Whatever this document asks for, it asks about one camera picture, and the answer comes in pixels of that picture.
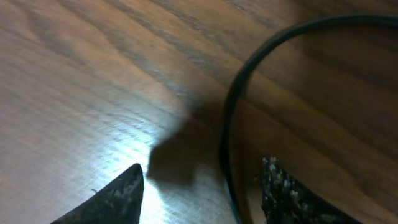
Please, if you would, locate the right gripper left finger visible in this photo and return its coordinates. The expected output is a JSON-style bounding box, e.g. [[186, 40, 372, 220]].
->
[[52, 164, 144, 224]]

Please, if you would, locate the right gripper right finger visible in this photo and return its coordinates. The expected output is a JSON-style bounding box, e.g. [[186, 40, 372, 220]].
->
[[259, 157, 359, 224]]

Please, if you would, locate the black USB cable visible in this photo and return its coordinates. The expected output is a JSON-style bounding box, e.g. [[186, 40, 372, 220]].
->
[[218, 12, 398, 224]]

